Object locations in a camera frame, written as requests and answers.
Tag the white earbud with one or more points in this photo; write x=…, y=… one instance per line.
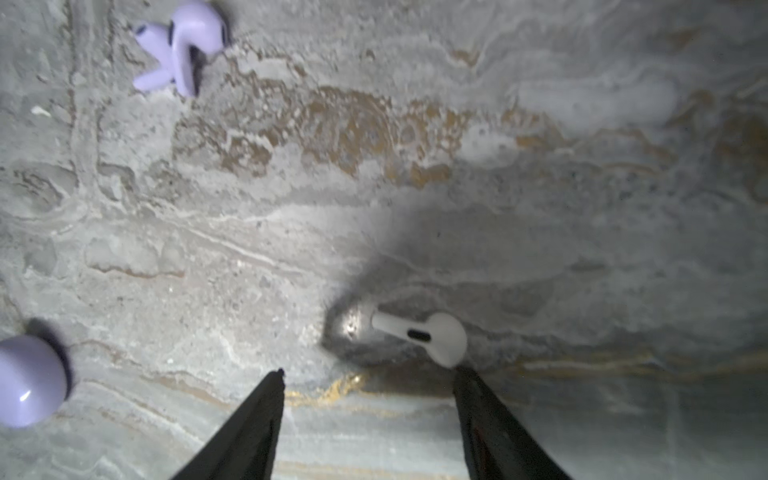
x=442, y=336

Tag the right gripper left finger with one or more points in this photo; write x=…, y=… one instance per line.
x=245, y=446

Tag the purple round charging case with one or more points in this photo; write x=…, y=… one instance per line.
x=33, y=381

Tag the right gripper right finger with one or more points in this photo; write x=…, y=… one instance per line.
x=495, y=443

